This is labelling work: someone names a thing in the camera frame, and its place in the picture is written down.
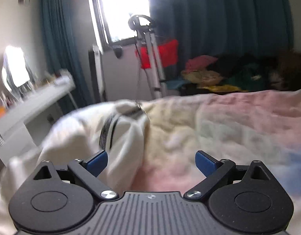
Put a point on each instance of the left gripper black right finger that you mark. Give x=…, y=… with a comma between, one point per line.
x=216, y=176

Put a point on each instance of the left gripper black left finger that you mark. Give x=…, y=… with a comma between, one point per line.
x=86, y=173

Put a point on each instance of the white garment with black stripe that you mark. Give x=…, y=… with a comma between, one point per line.
x=116, y=127

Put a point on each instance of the pile of colourful clothes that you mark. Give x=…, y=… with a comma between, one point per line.
x=247, y=73

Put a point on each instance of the pastel pink blue bedsheet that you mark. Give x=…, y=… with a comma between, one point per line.
x=241, y=127

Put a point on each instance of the white radiator panel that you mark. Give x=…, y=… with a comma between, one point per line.
x=97, y=77

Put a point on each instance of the white dressing table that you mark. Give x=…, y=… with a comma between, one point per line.
x=20, y=128

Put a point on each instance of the vanity mirror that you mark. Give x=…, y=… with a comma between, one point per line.
x=16, y=74

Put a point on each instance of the red cloth on tripod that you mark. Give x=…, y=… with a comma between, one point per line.
x=168, y=54

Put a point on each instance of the dark teal right curtain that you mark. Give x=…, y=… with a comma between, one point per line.
x=217, y=27

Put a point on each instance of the dark teal curtain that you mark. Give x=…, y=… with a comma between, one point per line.
x=60, y=47
x=217, y=27

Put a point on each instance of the silver tripod stand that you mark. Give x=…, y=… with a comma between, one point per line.
x=144, y=27

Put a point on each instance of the dark teal left curtain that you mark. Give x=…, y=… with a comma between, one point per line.
x=60, y=47

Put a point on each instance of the bright window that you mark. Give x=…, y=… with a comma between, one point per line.
x=110, y=21

